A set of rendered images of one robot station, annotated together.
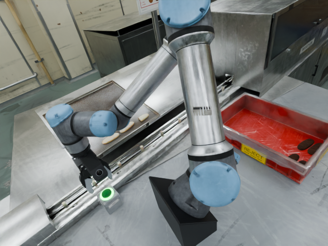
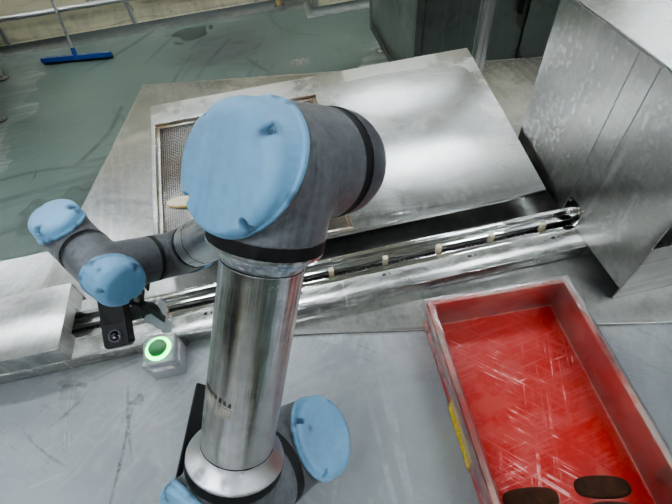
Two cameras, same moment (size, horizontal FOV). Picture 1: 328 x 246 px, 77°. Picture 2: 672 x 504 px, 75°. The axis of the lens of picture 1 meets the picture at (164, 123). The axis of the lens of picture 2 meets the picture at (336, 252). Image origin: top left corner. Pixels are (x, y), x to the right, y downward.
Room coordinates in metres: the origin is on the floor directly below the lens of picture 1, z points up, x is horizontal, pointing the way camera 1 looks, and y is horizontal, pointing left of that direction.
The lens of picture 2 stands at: (0.31, -0.30, 1.75)
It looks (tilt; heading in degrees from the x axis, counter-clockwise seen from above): 52 degrees down; 29
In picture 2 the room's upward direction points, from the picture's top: 7 degrees counter-clockwise
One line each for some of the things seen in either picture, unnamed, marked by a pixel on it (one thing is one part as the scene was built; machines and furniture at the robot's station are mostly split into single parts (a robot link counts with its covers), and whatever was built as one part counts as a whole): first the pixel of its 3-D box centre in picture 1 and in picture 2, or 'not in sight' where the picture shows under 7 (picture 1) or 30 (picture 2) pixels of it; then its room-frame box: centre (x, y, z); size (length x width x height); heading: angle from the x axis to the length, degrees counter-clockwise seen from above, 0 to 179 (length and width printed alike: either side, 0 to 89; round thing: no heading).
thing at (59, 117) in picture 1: (66, 123); (71, 237); (0.53, 0.29, 1.25); 0.09 x 0.08 x 0.11; 73
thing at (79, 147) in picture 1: (75, 142); not in sight; (0.53, 0.30, 1.17); 0.08 x 0.08 x 0.05
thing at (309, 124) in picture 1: (267, 129); (536, 400); (0.70, -0.48, 0.88); 0.49 x 0.34 x 0.10; 32
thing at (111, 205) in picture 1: (111, 200); (167, 358); (0.51, 0.28, 0.84); 0.08 x 0.08 x 0.11; 35
